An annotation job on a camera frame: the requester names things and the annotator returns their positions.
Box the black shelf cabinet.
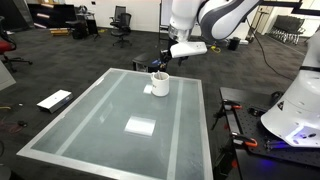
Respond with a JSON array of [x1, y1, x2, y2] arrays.
[[28, 3, 78, 31]]

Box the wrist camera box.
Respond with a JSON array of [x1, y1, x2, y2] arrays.
[[169, 41, 208, 59]]

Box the black bin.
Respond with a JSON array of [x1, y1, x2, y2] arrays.
[[228, 36, 242, 52]]

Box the black hanging cable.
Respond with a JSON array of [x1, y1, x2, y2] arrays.
[[246, 18, 294, 81]]

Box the grey panel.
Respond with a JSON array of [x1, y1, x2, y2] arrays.
[[0, 59, 17, 92]]

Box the black knob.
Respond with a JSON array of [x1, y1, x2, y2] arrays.
[[270, 90, 284, 106]]

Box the black office chair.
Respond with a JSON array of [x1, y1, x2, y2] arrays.
[[110, 13, 133, 49], [109, 5, 128, 29]]

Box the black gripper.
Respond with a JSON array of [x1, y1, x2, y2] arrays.
[[160, 49, 188, 67]]

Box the orange handled black clamp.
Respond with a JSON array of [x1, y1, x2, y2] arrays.
[[229, 132, 259, 148], [211, 98, 244, 131]]

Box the yellow wooden pallet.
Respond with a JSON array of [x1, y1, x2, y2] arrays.
[[49, 28, 71, 37]]

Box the white flat box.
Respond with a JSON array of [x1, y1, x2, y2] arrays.
[[36, 89, 74, 114]]

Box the stacked black chairs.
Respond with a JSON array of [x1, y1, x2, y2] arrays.
[[268, 14, 306, 46]]

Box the red office chair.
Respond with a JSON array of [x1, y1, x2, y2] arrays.
[[0, 15, 34, 73]]

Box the black cart desk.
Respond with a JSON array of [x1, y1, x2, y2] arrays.
[[65, 11, 101, 41]]

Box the black perforated breadboard plate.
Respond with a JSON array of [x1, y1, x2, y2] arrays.
[[219, 87, 320, 168]]

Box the white floral mug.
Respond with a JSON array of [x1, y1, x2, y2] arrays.
[[149, 71, 171, 98]]

